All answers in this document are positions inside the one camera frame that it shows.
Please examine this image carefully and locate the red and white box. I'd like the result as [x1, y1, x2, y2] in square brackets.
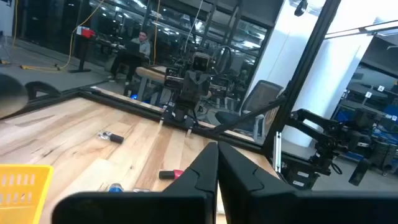
[76, 26, 96, 39]

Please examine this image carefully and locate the wooden workbench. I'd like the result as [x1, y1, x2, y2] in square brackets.
[135, 65, 175, 102]

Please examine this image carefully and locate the white building column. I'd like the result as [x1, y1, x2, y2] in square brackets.
[281, 32, 374, 147]
[245, 0, 326, 94]

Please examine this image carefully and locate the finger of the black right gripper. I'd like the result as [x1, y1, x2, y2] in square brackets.
[164, 67, 195, 105]
[193, 77, 216, 105]

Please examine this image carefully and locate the black arched frame handle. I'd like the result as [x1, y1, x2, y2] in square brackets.
[24, 81, 62, 101]

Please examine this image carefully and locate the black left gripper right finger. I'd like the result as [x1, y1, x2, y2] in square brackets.
[218, 141, 398, 224]

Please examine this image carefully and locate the person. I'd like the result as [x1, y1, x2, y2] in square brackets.
[107, 30, 152, 85]

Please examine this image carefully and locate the ceiling strip light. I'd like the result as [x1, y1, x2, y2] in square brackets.
[325, 19, 398, 40]

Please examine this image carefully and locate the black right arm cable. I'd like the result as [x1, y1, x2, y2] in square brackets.
[213, 45, 233, 76]

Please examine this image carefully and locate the black labelled control box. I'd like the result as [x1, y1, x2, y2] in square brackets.
[281, 155, 321, 190]

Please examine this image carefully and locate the black bin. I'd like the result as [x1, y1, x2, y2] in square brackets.
[369, 136, 398, 175]

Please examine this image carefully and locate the white hanging cable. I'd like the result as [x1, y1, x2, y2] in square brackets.
[183, 0, 205, 54]

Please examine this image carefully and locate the dark laptop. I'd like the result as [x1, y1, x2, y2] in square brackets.
[124, 40, 141, 56]

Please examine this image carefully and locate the black cylinder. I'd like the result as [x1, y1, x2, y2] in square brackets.
[348, 157, 371, 187]

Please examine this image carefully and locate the yellow plastic basket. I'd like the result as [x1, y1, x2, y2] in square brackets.
[0, 164, 54, 224]

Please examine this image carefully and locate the grey mesh office chair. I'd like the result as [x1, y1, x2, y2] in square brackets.
[215, 80, 284, 139]

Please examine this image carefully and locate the yellow hanging cable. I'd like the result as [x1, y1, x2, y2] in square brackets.
[19, 0, 106, 72]
[151, 0, 162, 65]
[11, 0, 19, 48]

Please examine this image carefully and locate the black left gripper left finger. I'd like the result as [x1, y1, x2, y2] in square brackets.
[51, 141, 220, 224]

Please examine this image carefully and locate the black pedestal stand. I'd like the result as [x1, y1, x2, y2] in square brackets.
[67, 36, 93, 74]

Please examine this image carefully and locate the black aluminium table frame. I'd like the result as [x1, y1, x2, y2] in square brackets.
[0, 0, 343, 162]

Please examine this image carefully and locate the silver metal bracket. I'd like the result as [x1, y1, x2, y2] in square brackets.
[272, 131, 282, 174]

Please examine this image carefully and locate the black jointed arm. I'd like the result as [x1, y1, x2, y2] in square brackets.
[285, 108, 373, 177]

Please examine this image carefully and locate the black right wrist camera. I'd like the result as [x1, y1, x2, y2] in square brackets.
[191, 52, 213, 74]

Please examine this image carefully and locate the black ceiling camera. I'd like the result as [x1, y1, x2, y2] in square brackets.
[294, 0, 309, 17]

